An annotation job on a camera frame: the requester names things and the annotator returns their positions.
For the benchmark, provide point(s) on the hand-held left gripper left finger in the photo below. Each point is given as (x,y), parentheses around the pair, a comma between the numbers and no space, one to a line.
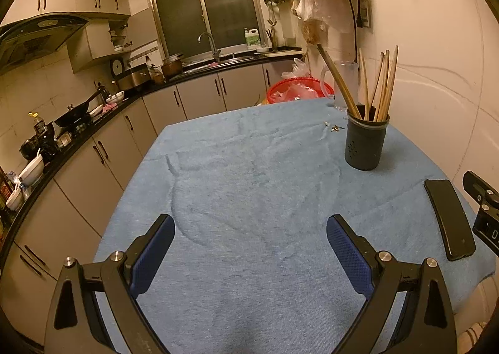
(154,256)

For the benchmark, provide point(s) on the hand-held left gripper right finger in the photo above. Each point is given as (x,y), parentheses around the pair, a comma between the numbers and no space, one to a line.
(347,256)

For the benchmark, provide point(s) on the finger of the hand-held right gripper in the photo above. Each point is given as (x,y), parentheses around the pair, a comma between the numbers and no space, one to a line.
(477,184)

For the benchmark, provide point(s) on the dark perforated utensil holder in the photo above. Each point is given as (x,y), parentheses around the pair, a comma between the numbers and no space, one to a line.
(366,143)

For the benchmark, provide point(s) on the bunch of wooden chopsticks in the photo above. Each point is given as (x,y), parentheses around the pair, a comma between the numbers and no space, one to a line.
(384,110)

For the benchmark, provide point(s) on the dark wooden chopstick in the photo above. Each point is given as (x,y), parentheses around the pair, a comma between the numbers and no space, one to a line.
(338,79)

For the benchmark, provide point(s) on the black phone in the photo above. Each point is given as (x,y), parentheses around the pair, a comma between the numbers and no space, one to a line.
(448,217)

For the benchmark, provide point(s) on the blue table cloth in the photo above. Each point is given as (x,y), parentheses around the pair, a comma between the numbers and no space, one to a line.
(253,202)

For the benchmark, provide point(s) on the small metal clips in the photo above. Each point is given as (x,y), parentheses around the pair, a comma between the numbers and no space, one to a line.
(335,128)

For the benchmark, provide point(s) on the black kitchen countertop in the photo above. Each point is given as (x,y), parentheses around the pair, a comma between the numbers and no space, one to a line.
(84,135)

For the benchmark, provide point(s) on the large white bowl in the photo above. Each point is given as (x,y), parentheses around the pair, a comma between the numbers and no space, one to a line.
(31,172)

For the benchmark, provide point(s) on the striped cloth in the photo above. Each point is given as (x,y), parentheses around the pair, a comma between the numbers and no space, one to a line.
(473,338)

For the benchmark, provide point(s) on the white blue rimmed bowl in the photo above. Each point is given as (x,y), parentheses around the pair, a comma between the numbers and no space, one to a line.
(15,198)

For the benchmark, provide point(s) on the pink cloth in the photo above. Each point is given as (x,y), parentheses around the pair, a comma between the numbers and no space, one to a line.
(109,107)

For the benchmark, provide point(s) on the shallow white bowl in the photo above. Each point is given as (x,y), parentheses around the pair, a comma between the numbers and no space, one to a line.
(96,111)

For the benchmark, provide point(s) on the black cooking pot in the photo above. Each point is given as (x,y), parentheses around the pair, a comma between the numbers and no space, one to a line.
(37,149)

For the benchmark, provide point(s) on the black wok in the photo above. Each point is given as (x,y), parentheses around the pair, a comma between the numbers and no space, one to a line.
(72,118)

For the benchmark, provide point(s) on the white patterned bowl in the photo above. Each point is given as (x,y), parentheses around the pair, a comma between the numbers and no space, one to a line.
(115,97)

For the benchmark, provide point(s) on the clear plastic bag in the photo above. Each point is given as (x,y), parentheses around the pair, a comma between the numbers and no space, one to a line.
(304,93)

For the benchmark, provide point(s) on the clear plastic pitcher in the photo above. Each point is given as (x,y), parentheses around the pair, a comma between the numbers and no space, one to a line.
(351,73)

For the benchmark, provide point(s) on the beige base cabinets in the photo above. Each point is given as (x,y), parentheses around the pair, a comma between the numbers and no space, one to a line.
(202,92)

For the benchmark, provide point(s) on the small black kettle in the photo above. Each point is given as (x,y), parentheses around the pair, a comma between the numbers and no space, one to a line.
(103,89)

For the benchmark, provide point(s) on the cooking oil bottle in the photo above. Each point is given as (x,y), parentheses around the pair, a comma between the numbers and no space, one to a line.
(37,125)

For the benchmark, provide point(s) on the red plastic basket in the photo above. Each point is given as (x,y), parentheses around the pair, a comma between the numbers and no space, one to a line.
(280,88)

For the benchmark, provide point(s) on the steel cooking pot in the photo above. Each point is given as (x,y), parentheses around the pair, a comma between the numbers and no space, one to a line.
(171,69)

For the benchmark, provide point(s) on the white plastic bag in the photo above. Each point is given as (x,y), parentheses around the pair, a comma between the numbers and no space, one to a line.
(296,71)

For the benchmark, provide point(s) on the round dial kitchen scale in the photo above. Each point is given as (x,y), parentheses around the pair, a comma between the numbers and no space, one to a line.
(116,67)

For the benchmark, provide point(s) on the white cutting board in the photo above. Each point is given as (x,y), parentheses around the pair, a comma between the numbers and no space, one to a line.
(284,53)

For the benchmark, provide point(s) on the steel sink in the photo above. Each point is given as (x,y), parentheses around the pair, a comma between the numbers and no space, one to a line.
(234,59)

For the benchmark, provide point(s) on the chrome sink faucet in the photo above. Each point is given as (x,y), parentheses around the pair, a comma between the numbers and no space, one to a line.
(212,45)

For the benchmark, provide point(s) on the small white bowl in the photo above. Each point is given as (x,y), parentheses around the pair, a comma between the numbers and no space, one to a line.
(262,49)

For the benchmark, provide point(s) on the countertop chopstick caddy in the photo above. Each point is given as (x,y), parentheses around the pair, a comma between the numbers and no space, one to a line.
(269,40)

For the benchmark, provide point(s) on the green label detergent bottle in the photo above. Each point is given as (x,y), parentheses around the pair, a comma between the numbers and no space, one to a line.
(252,41)

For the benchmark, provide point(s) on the bundle of hanging plastic bags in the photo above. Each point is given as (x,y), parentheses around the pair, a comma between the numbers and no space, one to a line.
(315,6)

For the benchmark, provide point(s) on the kitchen window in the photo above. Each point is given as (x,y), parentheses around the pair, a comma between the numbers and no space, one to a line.
(175,14)

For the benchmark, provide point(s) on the range hood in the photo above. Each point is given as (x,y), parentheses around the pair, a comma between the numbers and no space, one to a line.
(35,36)

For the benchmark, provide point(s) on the wall socket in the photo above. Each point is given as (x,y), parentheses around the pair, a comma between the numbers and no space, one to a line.
(364,12)

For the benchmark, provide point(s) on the small wall shelf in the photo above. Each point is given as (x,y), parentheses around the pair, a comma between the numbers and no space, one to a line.
(119,40)

